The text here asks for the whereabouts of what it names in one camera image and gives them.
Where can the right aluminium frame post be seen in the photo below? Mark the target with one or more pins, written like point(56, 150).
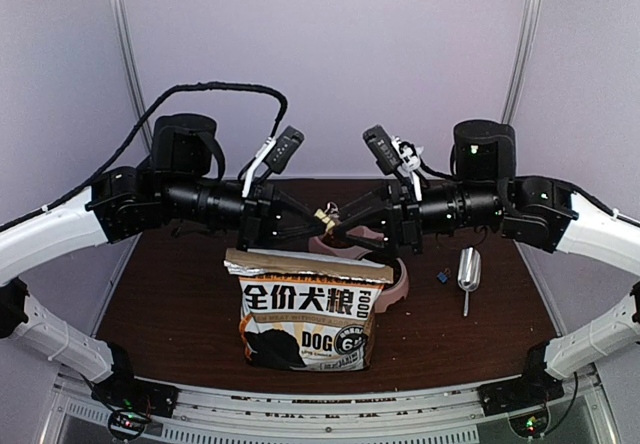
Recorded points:
point(527, 33)

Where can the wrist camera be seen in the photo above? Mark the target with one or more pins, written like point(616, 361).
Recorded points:
point(396, 157)
point(275, 154)

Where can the metal food scoop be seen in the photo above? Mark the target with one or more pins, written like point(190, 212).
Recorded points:
point(469, 274)

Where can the gold binder clip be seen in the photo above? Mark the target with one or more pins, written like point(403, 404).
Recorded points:
point(328, 216)

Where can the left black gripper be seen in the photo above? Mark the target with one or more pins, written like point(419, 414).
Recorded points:
point(257, 216)

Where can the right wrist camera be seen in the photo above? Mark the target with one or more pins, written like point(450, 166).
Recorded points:
point(396, 157)

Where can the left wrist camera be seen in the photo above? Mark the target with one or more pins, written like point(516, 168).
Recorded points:
point(275, 154)

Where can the left aluminium frame post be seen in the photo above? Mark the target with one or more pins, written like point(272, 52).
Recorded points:
point(127, 54)

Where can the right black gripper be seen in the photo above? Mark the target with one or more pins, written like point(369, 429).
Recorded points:
point(404, 217)

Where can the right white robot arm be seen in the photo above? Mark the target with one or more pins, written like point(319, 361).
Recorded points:
point(483, 190)

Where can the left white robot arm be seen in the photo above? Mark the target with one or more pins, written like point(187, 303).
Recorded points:
point(171, 184)

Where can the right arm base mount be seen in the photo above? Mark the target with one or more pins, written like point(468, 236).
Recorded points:
point(527, 395)

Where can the dog food bag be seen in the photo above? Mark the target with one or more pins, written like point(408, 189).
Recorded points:
point(307, 312)

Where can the blue binder clip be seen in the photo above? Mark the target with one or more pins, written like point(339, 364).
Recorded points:
point(443, 276)

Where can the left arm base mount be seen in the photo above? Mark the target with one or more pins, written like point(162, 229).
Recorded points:
point(134, 406)

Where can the aluminium frame post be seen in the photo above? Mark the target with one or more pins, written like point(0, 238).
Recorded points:
point(527, 33)
point(127, 54)

